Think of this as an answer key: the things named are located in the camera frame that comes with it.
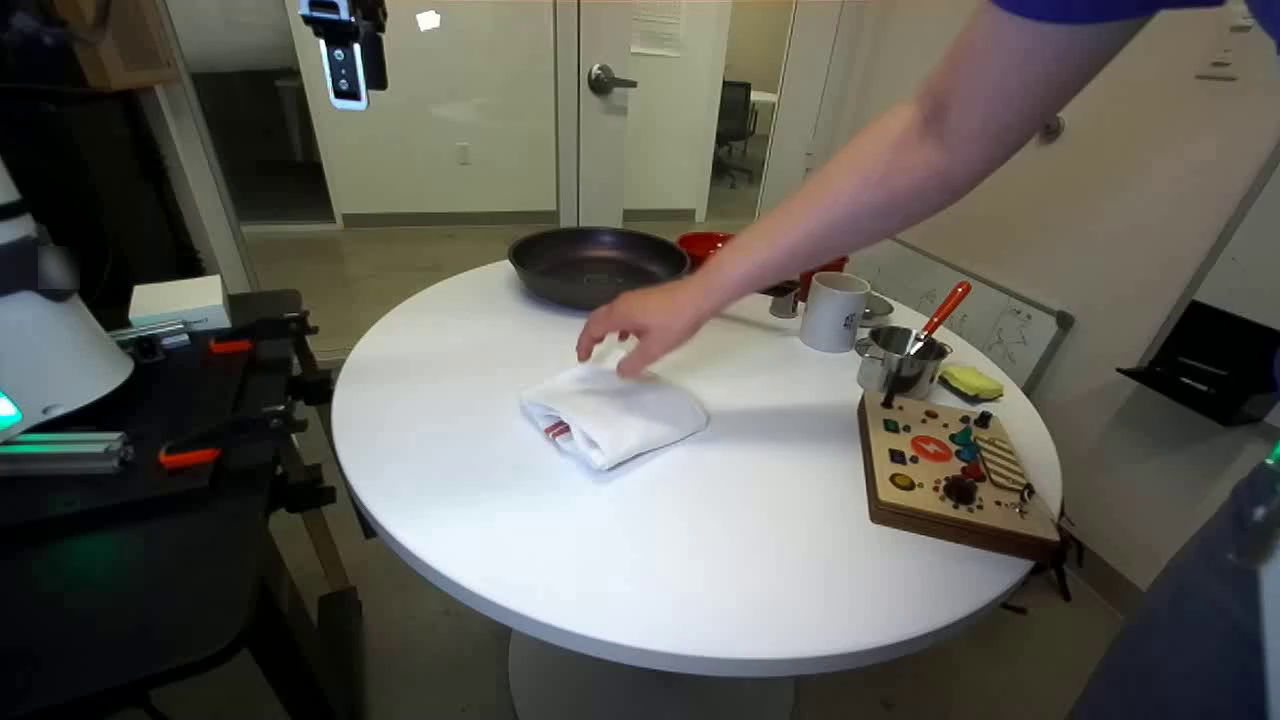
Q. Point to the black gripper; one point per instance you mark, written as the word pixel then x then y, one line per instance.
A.
pixel 349 29

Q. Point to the black frying pan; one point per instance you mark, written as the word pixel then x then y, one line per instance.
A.
pixel 584 266

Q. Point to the white towel with red stripe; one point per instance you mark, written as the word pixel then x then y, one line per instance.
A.
pixel 615 418

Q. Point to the person forearm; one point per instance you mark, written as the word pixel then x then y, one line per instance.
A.
pixel 904 162

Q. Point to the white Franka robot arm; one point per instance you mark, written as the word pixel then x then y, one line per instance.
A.
pixel 47 335

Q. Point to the person hand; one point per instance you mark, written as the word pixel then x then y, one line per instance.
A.
pixel 660 318

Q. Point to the brown wooden cabinet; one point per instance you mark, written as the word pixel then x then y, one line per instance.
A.
pixel 115 42

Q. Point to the white box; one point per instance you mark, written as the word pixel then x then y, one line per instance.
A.
pixel 176 302

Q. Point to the black office chair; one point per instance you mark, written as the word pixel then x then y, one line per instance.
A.
pixel 737 127

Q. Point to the small metal shaker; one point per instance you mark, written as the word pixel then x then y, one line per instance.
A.
pixel 784 306

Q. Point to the red cup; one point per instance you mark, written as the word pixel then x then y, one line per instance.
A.
pixel 826 266

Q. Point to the black robot bench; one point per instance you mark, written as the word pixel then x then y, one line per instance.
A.
pixel 134 584

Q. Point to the metal cup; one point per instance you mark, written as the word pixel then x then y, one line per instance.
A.
pixel 920 362

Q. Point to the yellow sponge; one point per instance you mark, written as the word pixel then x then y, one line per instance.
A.
pixel 973 380

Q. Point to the wooden busy board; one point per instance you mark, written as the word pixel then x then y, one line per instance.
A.
pixel 933 484

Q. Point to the person in blue clothes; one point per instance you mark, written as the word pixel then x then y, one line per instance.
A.
pixel 1202 627

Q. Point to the silver aluminium rail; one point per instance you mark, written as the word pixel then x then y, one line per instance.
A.
pixel 60 448

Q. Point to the round wall door stop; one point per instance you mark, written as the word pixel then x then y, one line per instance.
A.
pixel 1055 135

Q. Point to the white light switch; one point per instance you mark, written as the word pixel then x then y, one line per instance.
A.
pixel 1223 66

